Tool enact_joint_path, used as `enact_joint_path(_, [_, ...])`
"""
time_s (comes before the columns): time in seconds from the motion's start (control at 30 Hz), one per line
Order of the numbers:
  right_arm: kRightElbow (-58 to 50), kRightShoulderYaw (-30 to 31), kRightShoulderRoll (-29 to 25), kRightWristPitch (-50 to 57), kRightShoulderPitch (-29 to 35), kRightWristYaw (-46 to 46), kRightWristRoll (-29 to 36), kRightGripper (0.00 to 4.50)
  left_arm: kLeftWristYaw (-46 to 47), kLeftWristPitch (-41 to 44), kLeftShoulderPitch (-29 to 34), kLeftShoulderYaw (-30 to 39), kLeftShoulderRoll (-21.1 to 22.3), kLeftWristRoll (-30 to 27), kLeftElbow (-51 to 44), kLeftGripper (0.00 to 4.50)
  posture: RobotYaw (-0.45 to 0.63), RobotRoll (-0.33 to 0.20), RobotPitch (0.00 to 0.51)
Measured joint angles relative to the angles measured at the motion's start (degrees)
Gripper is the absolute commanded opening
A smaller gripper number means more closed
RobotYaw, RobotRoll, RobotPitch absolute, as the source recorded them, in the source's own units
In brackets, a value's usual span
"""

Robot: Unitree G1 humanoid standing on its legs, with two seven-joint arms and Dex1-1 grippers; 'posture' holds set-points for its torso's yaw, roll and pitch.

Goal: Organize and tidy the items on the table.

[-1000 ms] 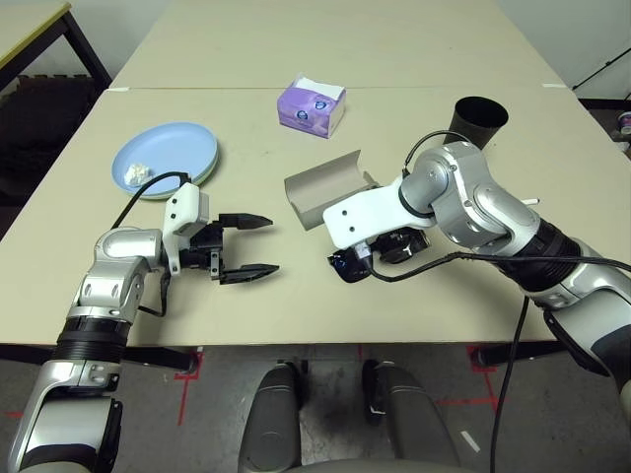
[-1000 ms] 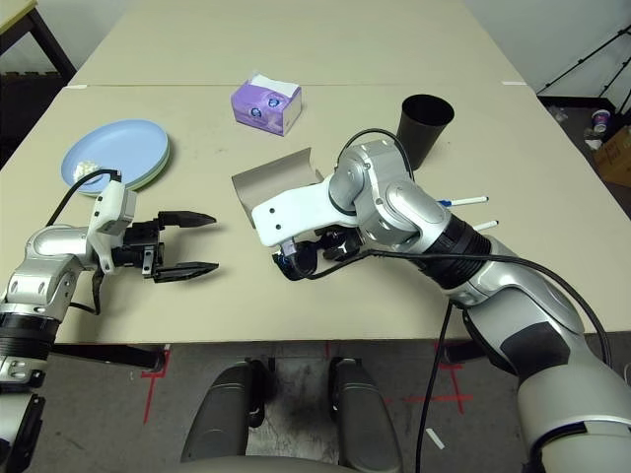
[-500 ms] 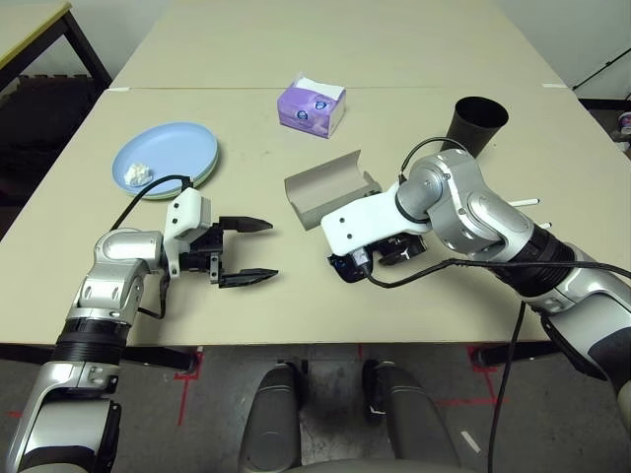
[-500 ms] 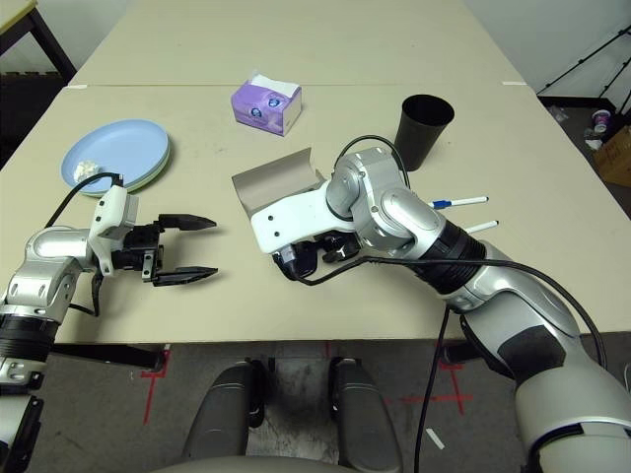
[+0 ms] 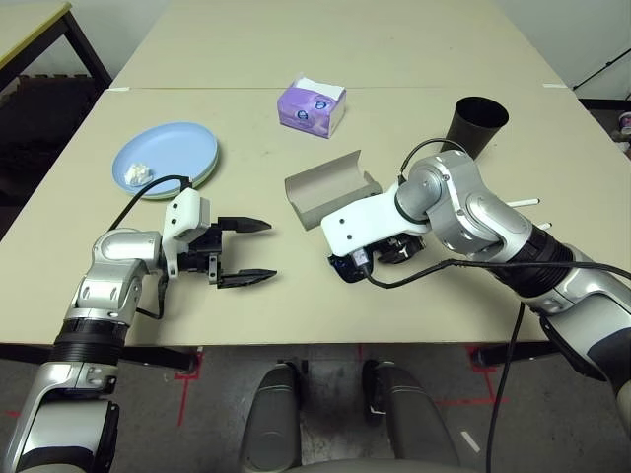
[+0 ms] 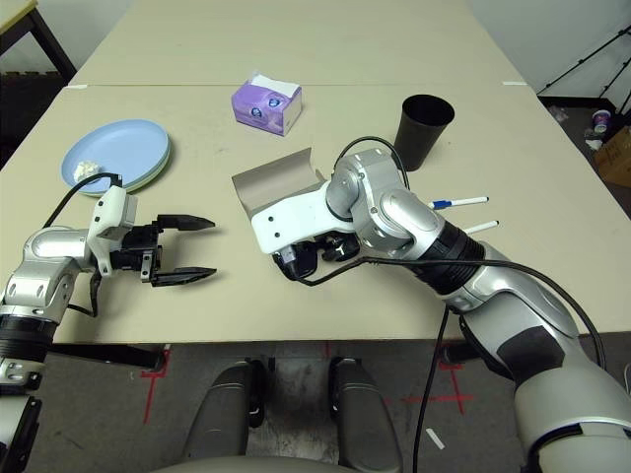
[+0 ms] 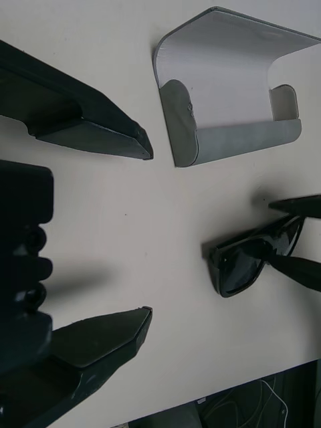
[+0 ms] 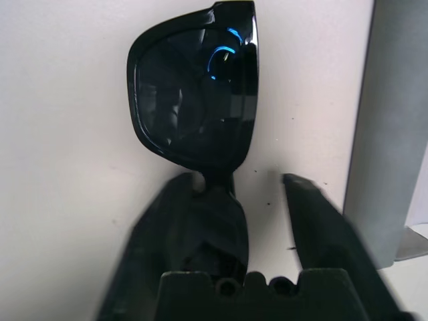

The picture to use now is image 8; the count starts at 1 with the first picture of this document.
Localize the black sunglasses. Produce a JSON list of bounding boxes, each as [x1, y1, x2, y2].
[[126, 0, 260, 277]]

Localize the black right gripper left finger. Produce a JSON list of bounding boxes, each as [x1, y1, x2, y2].
[[95, 172, 201, 321]]

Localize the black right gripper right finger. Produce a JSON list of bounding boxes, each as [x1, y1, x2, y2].
[[282, 173, 422, 321]]

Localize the grey glasses case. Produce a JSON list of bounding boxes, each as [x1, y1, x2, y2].
[[342, 0, 428, 268]]

